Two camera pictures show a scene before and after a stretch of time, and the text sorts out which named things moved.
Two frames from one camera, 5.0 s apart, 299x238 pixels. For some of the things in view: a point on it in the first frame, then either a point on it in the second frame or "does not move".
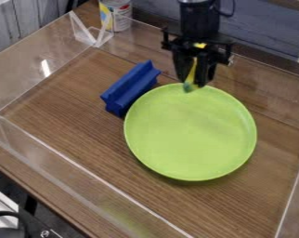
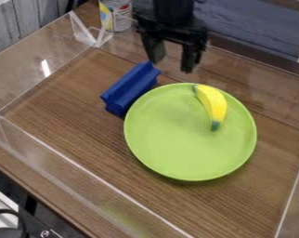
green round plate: (189, 136) does not move
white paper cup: (115, 14) does not move
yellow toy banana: (187, 85) to (215, 104)
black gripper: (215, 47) to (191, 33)
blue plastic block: (120, 94) does not move
